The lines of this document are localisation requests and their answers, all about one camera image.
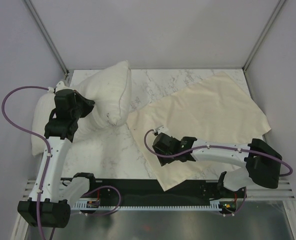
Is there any white pillow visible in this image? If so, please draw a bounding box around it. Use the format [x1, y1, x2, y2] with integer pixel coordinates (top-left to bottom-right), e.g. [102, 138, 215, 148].
[31, 60, 132, 156]

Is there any cream yellow pillowcase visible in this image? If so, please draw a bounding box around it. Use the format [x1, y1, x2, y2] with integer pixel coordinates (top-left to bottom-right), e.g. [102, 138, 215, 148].
[126, 71, 271, 191]

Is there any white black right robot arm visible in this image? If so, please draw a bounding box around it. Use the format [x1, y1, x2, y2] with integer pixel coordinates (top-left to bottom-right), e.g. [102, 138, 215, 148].
[152, 133, 282, 198]

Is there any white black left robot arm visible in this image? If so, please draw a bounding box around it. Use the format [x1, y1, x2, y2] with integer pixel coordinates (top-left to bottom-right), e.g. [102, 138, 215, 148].
[17, 89, 98, 228]

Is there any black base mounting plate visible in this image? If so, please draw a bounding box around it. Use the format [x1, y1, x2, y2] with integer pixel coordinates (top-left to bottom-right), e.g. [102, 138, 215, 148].
[60, 176, 246, 207]

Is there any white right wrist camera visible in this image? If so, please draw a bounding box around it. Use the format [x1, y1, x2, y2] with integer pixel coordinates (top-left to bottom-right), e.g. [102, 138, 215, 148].
[153, 125, 170, 136]

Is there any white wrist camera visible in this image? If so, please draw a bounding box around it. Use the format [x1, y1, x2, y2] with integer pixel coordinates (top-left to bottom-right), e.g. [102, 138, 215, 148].
[153, 125, 170, 136]
[54, 80, 71, 93]

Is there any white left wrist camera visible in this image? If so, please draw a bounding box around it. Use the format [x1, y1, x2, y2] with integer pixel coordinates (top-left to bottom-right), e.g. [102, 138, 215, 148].
[54, 80, 71, 93]

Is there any left aluminium frame post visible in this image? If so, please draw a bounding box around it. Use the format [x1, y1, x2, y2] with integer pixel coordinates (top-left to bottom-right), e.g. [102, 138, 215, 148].
[22, 0, 69, 78]

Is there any aluminium frame post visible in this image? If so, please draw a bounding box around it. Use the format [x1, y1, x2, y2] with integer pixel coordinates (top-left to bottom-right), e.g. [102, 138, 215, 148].
[22, 0, 69, 78]
[242, 0, 288, 73]

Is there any white slotted cable duct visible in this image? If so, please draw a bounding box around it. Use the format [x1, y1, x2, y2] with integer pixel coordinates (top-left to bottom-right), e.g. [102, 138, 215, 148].
[71, 198, 237, 211]

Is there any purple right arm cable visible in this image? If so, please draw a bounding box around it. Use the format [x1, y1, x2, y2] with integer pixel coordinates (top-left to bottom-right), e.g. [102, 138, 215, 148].
[143, 128, 294, 177]

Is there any aluminium front rail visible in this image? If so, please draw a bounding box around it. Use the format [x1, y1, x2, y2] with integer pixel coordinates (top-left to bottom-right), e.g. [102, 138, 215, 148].
[22, 180, 295, 201]

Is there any right aluminium frame post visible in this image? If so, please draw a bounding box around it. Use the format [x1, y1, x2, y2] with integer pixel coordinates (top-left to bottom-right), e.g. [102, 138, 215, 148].
[242, 0, 288, 73]

